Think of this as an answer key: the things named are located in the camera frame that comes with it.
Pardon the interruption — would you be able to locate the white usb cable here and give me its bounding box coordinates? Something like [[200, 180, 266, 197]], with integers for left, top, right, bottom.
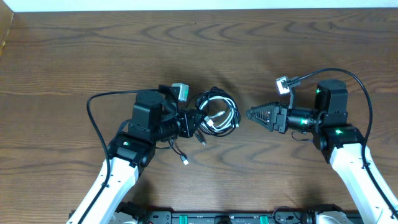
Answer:
[[197, 95, 240, 131]]

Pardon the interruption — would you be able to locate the black usb cable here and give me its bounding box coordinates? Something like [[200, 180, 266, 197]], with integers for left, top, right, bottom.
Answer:
[[167, 86, 242, 166]]

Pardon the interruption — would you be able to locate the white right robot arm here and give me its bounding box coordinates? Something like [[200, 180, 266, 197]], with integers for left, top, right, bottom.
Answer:
[[246, 80, 397, 223]]

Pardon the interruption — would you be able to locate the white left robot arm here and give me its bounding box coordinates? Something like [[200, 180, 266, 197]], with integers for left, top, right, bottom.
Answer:
[[68, 86, 207, 223]]

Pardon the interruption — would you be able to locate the black right camera cable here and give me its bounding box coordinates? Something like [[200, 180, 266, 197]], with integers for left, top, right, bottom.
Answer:
[[287, 67, 398, 215]]

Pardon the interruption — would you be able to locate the black camera cable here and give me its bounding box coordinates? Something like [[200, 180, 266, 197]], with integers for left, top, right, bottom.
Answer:
[[287, 67, 398, 215], [76, 88, 161, 224]]

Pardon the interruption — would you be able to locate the black left camera cable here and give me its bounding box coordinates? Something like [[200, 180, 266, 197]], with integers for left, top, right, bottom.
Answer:
[[76, 88, 161, 224]]

